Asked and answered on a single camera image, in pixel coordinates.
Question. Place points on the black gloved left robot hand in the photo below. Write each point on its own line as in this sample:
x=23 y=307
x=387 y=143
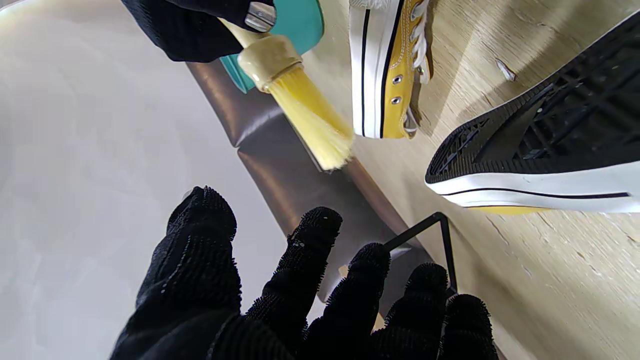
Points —
x=190 y=290

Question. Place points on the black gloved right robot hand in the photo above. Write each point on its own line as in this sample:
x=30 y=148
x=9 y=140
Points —
x=185 y=30

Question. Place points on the wooden shoe brush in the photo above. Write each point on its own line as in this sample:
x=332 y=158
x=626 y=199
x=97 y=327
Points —
x=305 y=105

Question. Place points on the yellow canvas sneaker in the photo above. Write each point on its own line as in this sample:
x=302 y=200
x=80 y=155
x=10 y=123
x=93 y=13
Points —
x=370 y=75
x=550 y=125

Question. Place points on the green plastic basket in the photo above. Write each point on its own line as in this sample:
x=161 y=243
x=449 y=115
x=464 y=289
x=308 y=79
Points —
x=300 y=20

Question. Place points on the dark brown leather sofa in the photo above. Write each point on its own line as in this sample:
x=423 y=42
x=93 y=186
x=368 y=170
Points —
x=270 y=180

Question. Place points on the small wooden black-legged bench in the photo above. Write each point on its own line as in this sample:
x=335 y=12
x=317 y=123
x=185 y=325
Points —
x=446 y=250

